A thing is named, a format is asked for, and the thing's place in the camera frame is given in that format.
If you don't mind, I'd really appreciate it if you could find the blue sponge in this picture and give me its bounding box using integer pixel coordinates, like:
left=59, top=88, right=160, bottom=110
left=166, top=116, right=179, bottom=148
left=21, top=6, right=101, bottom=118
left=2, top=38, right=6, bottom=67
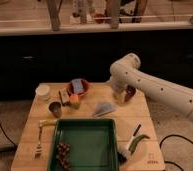
left=72, top=79, right=84, bottom=94

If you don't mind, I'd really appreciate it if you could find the white plastic cup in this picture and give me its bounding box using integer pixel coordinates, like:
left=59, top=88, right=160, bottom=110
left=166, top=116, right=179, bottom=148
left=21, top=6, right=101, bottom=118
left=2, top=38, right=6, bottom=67
left=35, top=84, right=50, bottom=101

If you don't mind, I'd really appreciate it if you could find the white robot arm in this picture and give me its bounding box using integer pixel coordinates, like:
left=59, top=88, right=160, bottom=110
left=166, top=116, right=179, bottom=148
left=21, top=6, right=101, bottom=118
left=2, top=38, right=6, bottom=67
left=108, top=53, right=193, bottom=122

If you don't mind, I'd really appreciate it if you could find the dark red grape bunch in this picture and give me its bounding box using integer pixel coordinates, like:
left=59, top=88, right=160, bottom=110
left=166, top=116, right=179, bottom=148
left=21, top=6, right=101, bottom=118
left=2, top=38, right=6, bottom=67
left=56, top=142, right=70, bottom=171

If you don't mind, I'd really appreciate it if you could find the black cable left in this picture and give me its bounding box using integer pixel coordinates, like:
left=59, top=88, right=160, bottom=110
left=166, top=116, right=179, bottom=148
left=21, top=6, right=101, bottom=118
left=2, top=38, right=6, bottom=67
left=0, top=105, right=19, bottom=153

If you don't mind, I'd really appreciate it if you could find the orange bowl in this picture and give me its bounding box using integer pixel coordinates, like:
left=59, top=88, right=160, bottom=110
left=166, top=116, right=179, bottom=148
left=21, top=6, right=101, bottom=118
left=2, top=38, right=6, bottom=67
left=67, top=78, right=89, bottom=96

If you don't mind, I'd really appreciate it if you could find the black cable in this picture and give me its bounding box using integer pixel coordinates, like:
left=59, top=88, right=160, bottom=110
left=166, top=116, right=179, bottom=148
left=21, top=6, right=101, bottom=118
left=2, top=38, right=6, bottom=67
left=0, top=105, right=19, bottom=153
left=159, top=134, right=193, bottom=171

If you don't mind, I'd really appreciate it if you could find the yellow handled fork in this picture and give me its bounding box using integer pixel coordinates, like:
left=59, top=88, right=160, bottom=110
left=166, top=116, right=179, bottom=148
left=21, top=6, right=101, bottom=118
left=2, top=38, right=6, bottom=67
left=34, top=119, right=57, bottom=159

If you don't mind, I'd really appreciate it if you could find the green plastic tray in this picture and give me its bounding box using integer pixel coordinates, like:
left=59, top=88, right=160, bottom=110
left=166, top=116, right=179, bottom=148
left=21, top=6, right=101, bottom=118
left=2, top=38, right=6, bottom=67
left=47, top=119, right=119, bottom=171

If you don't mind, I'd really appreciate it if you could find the brown wooden block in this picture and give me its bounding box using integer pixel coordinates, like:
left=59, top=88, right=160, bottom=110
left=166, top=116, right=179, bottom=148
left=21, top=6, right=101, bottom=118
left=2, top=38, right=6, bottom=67
left=59, top=89, right=70, bottom=106

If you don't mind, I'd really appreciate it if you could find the dark metal cup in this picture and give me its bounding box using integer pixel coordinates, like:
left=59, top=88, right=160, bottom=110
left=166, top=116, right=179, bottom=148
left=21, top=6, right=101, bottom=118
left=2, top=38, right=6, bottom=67
left=49, top=102, right=62, bottom=118

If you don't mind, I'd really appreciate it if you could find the dark red bowl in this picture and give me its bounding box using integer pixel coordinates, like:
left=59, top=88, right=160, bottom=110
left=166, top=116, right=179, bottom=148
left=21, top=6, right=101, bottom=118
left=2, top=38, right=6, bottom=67
left=125, top=86, right=136, bottom=102

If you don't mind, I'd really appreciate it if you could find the black cable right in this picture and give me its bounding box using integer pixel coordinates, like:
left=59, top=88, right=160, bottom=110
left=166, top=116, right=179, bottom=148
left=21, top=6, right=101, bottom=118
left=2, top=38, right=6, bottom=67
left=159, top=134, right=193, bottom=171

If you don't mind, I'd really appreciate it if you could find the grey blue towel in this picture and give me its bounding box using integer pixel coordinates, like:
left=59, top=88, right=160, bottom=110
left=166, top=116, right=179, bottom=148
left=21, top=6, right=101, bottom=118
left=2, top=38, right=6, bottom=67
left=93, top=102, right=115, bottom=117

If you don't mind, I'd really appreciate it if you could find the green cucumber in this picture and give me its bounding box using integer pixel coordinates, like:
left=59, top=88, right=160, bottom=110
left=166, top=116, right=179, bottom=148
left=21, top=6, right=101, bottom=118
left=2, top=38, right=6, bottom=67
left=129, top=134, right=150, bottom=154

